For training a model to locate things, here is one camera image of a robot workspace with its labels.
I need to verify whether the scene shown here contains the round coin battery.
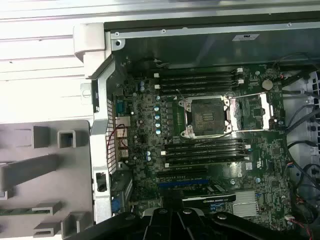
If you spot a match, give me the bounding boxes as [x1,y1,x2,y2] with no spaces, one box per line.
[261,79,274,91]

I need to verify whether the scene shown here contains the silver finned heat sink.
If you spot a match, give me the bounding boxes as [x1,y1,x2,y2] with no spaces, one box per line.
[232,191,260,217]

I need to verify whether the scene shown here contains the CPU socket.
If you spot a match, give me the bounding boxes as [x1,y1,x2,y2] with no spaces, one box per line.
[178,96,234,140]

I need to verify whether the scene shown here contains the black open PC case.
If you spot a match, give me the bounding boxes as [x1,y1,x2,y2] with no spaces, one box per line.
[72,21,320,240]

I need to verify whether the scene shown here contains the thin wire locking lever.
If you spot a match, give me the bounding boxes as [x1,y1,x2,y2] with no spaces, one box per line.
[193,131,235,148]
[174,87,187,102]

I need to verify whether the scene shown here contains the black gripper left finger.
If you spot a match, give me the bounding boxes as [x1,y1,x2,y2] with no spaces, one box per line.
[58,190,174,240]

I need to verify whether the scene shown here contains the black expansion slot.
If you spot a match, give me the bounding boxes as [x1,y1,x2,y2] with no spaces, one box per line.
[156,167,209,180]

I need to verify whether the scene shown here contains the green RAM stick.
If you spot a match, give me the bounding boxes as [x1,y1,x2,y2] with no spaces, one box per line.
[0,207,35,216]

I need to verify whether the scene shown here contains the grey parts rack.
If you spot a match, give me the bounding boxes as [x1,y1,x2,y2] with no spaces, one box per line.
[0,119,94,240]

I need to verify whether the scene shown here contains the RAM slot white clips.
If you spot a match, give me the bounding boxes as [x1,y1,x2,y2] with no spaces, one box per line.
[160,143,252,156]
[152,66,245,79]
[153,78,245,91]

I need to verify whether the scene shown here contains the metal socket cover frame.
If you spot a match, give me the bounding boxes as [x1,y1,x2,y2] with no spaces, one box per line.
[224,91,276,133]

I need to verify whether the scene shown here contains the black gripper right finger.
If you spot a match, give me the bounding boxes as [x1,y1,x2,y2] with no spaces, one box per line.
[172,190,312,240]

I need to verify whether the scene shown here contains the RAM slot black clips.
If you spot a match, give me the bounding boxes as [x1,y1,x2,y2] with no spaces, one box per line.
[159,73,238,85]
[166,138,247,150]

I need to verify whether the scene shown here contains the green motherboard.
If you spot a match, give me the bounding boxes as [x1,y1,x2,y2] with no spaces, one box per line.
[112,62,293,232]

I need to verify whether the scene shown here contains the black graphics card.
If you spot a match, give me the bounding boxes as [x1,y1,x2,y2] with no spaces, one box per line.
[159,183,237,208]

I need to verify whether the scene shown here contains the blue expansion slot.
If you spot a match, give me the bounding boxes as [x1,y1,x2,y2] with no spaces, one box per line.
[158,180,210,188]

